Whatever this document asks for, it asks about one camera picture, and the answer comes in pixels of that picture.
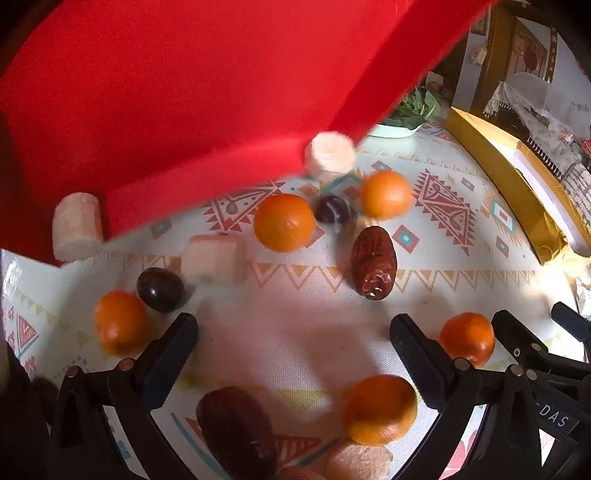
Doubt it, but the red box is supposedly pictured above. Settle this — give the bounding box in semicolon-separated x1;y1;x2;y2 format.
0;0;502;268

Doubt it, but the patterned tablecloth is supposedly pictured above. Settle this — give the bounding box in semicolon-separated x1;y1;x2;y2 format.
0;121;591;480

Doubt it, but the orange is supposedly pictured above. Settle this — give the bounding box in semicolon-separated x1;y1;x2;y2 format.
359;170;414;220
93;291;151;357
253;194;317;253
438;312;496;368
342;375;419;447

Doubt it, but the gold box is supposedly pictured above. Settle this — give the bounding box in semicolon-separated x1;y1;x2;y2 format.
445;106;591;265

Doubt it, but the dark round fruit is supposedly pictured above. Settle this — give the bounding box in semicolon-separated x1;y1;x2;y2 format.
315;195;356;226
136;267;186;315

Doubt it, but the brown date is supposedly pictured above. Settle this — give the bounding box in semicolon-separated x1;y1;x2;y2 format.
196;387;280;480
351;226;398;301

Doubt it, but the wooden cabinet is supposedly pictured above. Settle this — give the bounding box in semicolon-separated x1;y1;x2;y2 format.
471;0;560;112

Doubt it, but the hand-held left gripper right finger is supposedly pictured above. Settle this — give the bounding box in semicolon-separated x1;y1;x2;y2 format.
389;314;543;480

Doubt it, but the plate of green leaves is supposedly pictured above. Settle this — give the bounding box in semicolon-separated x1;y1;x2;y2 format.
369;85;451;139

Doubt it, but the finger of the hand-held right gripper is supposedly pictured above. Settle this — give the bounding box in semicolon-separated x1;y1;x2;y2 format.
491;309;591;385
551;302;591;344

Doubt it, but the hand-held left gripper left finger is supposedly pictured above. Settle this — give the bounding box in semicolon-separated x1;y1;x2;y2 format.
48;312;199;480

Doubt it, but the white puffed rice cake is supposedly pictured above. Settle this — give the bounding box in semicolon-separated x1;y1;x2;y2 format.
52;192;104;262
180;235;247;285
304;131;356;183
324;443;393;480

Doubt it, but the chair with lace cover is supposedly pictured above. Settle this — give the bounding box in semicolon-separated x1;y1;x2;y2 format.
482;73;591;185

